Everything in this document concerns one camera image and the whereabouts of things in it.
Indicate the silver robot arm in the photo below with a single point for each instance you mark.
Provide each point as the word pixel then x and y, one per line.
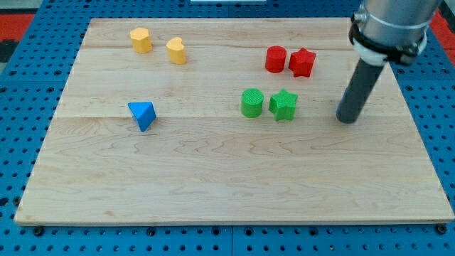
pixel 391 30

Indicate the blue triangle block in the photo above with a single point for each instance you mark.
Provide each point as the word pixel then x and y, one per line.
pixel 144 114

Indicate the green cylinder block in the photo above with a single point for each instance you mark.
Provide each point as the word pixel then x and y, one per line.
pixel 251 102

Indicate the green star block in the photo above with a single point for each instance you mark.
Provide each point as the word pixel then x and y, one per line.
pixel 283 105

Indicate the wooden board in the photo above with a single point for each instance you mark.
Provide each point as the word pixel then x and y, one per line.
pixel 201 161

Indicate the red cylinder block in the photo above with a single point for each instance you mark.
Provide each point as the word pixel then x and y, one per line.
pixel 275 59

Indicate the yellow heart block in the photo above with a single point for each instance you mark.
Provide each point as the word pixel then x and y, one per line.
pixel 176 50

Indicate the red star block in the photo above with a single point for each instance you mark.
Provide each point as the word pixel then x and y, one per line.
pixel 301 63

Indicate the yellow hexagon block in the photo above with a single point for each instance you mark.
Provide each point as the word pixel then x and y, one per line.
pixel 141 40

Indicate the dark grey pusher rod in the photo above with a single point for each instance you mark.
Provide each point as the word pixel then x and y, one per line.
pixel 358 91

